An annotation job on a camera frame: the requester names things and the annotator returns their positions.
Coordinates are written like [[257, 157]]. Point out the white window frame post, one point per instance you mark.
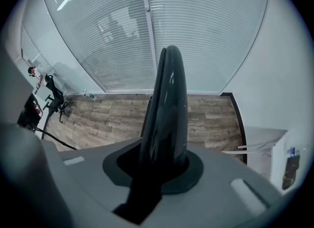
[[150, 38]]

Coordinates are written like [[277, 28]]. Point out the white marble-look table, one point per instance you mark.
[[265, 153]]

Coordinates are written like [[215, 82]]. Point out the black office chair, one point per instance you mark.
[[55, 94]]

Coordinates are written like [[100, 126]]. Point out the dark patterned hanging bag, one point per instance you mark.
[[291, 173]]

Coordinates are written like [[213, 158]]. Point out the clear plastic water bottle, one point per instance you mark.
[[88, 95]]

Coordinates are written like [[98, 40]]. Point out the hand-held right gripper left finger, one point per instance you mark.
[[152, 109]]

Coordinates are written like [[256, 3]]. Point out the window blind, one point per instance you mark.
[[206, 38], [98, 38]]

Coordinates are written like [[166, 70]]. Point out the white slat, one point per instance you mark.
[[235, 152]]

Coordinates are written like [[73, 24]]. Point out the black baseboard strip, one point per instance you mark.
[[239, 124]]

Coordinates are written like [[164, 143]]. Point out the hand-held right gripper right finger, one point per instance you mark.
[[171, 104]]

